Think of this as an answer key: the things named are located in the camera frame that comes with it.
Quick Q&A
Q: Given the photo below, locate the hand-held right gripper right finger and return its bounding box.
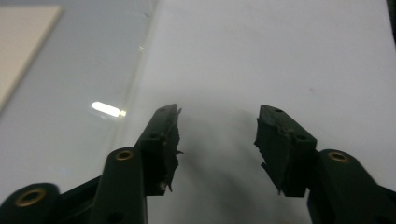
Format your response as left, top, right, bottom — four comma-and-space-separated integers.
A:
254, 105, 396, 224

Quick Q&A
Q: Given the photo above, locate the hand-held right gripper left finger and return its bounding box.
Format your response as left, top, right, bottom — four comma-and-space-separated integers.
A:
90, 104, 184, 224

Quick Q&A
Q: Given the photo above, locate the clear acrylic photo frame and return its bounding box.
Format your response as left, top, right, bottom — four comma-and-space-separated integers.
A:
0, 0, 160, 203

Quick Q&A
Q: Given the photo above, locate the painting print paper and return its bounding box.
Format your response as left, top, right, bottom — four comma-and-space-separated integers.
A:
0, 4, 64, 111

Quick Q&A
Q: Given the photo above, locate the white table mat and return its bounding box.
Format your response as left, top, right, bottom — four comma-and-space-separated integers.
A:
116, 0, 396, 224

